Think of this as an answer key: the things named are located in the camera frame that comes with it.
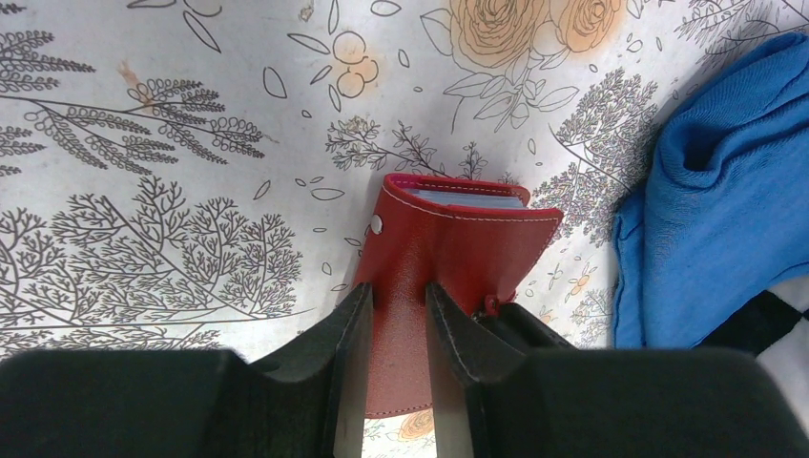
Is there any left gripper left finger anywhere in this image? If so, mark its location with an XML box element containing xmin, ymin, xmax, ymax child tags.
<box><xmin>252</xmin><ymin>283</ymin><xmax>373</xmax><ymax>457</ymax></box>

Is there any floral patterned table mat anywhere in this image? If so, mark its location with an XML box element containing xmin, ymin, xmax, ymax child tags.
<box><xmin>1</xmin><ymin>1</ymin><xmax>808</xmax><ymax>457</ymax></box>

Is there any red leather card holder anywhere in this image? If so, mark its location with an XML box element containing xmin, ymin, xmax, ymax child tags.
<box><xmin>354</xmin><ymin>173</ymin><xmax>563</xmax><ymax>419</ymax></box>

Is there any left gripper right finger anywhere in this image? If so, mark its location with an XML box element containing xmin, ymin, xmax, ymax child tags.
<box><xmin>425</xmin><ymin>282</ymin><xmax>573</xmax><ymax>457</ymax></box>

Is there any black white checkered pillow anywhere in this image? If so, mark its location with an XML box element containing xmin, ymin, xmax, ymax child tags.
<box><xmin>700</xmin><ymin>276</ymin><xmax>808</xmax><ymax>429</ymax></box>

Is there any blue folded cloth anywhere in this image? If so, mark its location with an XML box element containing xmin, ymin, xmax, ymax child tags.
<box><xmin>612</xmin><ymin>32</ymin><xmax>808</xmax><ymax>349</ymax></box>

